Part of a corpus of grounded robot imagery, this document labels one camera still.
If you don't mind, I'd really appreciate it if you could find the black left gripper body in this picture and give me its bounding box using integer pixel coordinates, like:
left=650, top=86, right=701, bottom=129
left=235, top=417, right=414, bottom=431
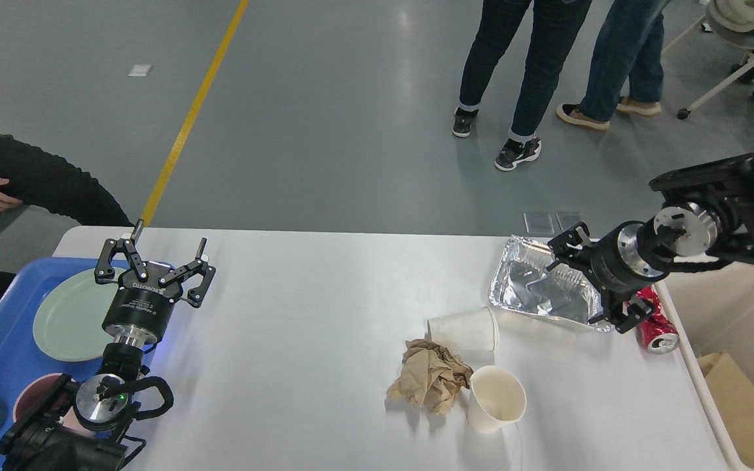
left=101, top=271, right=183, bottom=345

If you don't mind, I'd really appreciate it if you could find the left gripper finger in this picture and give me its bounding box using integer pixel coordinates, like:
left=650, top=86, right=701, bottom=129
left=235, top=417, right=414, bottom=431
left=157, top=237, right=216, bottom=308
left=93, top=219, right=149, bottom=288

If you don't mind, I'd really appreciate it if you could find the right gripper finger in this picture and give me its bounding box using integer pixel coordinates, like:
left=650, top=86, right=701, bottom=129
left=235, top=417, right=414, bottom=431
left=588, top=291, right=657, bottom=334
left=547, top=222, right=598, bottom=272

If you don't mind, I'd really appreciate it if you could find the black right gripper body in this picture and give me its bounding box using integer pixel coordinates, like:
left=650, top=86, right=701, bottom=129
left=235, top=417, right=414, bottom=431
left=583, top=221, right=668, bottom=305

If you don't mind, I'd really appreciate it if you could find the aluminium foil tray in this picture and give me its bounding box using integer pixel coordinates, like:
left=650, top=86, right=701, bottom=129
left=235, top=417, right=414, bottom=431
left=490, top=235, right=614, bottom=333

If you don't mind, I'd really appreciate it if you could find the green plate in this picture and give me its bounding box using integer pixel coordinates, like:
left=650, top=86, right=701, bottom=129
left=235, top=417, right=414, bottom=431
left=33, top=270, right=118, bottom=362

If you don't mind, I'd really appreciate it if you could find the pink mug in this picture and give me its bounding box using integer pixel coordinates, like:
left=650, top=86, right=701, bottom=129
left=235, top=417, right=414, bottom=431
left=12, top=373, right=96, bottom=436

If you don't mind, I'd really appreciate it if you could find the white paper cup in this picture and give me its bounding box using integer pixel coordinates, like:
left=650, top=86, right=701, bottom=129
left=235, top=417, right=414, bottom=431
left=466, top=366, right=528, bottom=434
left=427, top=307, right=499, bottom=351

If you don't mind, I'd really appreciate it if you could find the brown paper bag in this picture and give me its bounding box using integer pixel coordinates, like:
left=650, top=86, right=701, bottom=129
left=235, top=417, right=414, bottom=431
left=697, top=351, right=754, bottom=468

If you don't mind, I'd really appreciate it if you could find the brown paper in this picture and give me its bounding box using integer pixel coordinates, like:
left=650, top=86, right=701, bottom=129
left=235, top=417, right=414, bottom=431
left=387, top=339, right=474, bottom=415

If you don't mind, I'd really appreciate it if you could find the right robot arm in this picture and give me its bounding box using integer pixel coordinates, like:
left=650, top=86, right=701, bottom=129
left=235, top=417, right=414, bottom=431
left=548, top=152, right=754, bottom=334

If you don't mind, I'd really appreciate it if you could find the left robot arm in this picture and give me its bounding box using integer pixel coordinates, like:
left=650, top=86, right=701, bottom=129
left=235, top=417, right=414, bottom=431
left=0, top=220, right=216, bottom=470

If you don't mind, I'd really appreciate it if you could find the right floor plate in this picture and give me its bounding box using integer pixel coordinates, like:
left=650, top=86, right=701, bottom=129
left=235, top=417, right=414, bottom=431
left=556, top=211, right=586, bottom=232

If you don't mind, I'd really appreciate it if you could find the floor plate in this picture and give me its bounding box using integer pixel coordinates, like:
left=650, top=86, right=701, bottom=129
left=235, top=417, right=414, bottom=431
left=523, top=212, right=556, bottom=237
left=556, top=211, right=586, bottom=232

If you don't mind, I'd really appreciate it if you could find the left floor plate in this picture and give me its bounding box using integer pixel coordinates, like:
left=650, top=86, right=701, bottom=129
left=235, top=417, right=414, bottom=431
left=523, top=212, right=556, bottom=237

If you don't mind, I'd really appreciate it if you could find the crushed red can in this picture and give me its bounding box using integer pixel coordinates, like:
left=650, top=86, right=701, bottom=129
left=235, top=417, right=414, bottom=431
left=637, top=287, right=679, bottom=355

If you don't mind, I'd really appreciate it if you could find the beige plastic bin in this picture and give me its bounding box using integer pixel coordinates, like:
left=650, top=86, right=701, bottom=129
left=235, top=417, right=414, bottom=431
left=652, top=258, right=754, bottom=471

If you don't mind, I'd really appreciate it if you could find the lying white paper cup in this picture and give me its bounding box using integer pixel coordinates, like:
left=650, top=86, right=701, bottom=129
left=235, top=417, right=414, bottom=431
left=427, top=307, right=499, bottom=351

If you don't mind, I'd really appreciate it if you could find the blue plastic tray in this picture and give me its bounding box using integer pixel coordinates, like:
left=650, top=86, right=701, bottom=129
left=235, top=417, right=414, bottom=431
left=0, top=257, right=102, bottom=470

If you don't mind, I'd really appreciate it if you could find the seated person in black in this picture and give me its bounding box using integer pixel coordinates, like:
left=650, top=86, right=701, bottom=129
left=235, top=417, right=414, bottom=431
left=0, top=85, right=135, bottom=321

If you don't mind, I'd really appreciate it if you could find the person in blue jeans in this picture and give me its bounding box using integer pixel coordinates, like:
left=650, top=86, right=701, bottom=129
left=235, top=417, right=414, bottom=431
left=556, top=1, right=668, bottom=131

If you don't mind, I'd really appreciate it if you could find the person with black sneakers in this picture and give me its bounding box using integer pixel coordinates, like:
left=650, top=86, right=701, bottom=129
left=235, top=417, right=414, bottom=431
left=451, top=0, right=592, bottom=173

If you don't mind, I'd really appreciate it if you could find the white rolling chair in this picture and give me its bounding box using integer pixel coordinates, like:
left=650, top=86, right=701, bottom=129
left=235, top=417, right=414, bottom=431
left=662, top=1, right=754, bottom=120

